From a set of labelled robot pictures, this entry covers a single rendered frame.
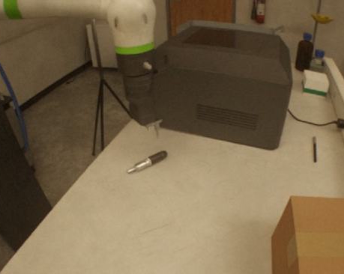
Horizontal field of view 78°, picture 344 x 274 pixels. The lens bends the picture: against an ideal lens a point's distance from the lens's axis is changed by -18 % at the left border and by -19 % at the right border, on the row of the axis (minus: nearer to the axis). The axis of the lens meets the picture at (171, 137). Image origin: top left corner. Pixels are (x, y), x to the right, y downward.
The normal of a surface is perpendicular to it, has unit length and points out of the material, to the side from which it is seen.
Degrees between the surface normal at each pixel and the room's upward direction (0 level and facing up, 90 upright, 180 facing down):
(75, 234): 0
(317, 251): 0
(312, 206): 0
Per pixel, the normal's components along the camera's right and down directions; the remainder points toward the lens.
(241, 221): -0.04, -0.80
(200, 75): -0.38, 0.57
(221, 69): -0.34, 0.05
